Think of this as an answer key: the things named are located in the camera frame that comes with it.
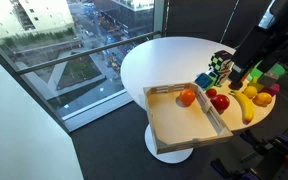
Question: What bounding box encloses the wooden tray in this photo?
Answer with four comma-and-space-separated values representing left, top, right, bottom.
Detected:
142, 82, 234, 155

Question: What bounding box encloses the small red apple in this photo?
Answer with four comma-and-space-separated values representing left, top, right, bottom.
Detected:
205, 87, 218, 99

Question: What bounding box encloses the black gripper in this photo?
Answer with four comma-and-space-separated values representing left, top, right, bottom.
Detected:
229, 25, 279, 84

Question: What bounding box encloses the yellow block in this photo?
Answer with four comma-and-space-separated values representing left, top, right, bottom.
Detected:
248, 77, 265, 93

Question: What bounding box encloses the small yellow lemon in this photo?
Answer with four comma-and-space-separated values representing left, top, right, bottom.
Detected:
242, 85, 258, 99

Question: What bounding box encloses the grey window railing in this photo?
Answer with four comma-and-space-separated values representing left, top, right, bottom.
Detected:
16, 30, 163, 76

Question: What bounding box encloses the orange fruit at edge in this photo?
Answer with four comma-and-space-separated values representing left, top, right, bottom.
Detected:
252, 92, 273, 108

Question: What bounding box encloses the white table pedestal base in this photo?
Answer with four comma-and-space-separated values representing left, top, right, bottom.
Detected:
144, 123, 194, 164

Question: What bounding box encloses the blue black clamp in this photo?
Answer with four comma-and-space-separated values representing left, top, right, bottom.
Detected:
210, 158, 262, 180

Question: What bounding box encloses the large red apple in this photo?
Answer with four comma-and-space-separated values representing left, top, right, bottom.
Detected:
210, 94, 231, 113

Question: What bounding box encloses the yellow banana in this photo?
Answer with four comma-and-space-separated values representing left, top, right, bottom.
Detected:
228, 90, 256, 126

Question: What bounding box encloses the black white green checkered cube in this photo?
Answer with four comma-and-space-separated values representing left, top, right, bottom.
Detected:
208, 49, 235, 73

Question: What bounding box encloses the light green block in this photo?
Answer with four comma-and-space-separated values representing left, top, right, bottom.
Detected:
249, 68, 264, 81

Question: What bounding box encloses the grey cube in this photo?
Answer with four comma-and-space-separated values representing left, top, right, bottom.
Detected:
257, 71, 280, 88

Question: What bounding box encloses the blue orange clamp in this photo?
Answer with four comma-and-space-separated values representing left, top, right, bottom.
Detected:
240, 129, 288, 168

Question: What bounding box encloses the green bowl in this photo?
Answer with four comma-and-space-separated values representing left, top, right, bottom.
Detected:
250, 61, 287, 80

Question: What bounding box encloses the magenta block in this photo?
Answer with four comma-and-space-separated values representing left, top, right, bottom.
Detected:
259, 83, 281, 98

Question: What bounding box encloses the dark purple plum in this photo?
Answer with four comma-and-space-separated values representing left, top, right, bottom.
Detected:
229, 81, 244, 91

